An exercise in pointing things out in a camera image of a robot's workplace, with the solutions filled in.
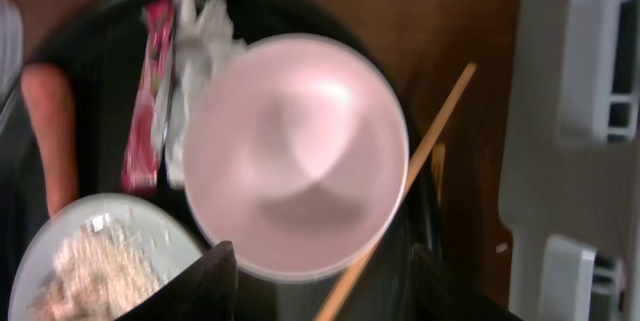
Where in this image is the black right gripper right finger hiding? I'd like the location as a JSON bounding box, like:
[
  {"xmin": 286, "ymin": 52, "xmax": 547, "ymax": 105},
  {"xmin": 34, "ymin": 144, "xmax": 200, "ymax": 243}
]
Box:
[{"xmin": 411, "ymin": 244, "xmax": 521, "ymax": 321}]

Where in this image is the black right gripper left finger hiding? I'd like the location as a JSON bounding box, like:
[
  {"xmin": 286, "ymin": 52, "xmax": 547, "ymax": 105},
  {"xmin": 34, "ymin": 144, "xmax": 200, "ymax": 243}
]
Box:
[{"xmin": 117, "ymin": 241, "xmax": 238, "ymax": 321}]

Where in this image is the pink bowl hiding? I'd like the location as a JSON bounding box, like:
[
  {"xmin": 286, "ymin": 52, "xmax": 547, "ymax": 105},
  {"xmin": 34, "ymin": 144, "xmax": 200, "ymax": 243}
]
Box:
[{"xmin": 183, "ymin": 34, "xmax": 402, "ymax": 282}]

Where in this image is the grey dishwasher rack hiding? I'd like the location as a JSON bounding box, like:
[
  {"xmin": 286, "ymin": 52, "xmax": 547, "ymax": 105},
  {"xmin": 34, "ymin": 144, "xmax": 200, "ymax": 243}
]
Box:
[{"xmin": 498, "ymin": 0, "xmax": 639, "ymax": 320}]

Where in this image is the grey plate with food scraps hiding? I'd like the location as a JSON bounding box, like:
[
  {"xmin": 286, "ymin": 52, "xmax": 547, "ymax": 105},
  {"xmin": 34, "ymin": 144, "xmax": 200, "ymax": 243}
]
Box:
[{"xmin": 8, "ymin": 194, "xmax": 202, "ymax": 320}]

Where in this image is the red snack wrapper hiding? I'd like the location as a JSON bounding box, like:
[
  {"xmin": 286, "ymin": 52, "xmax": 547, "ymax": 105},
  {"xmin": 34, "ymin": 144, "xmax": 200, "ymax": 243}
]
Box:
[{"xmin": 121, "ymin": 0, "xmax": 175, "ymax": 194}]

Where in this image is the round black tray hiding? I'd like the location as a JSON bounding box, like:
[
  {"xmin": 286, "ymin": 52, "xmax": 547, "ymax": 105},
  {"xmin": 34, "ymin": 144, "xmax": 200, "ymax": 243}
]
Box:
[{"xmin": 1, "ymin": 0, "xmax": 441, "ymax": 320}]

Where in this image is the orange carrot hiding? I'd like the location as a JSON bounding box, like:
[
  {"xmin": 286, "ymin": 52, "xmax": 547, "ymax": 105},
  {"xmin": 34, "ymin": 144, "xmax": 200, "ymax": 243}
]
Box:
[{"xmin": 21, "ymin": 64, "xmax": 79, "ymax": 216}]

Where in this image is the crumpled white tissue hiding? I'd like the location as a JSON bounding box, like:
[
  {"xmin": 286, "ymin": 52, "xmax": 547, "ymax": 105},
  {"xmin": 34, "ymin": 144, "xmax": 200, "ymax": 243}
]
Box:
[{"xmin": 164, "ymin": 0, "xmax": 247, "ymax": 189}]

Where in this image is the clear plastic bin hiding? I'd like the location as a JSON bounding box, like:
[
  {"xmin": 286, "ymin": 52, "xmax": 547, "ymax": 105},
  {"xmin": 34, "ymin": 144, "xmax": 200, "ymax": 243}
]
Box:
[{"xmin": 0, "ymin": 0, "xmax": 24, "ymax": 108}]

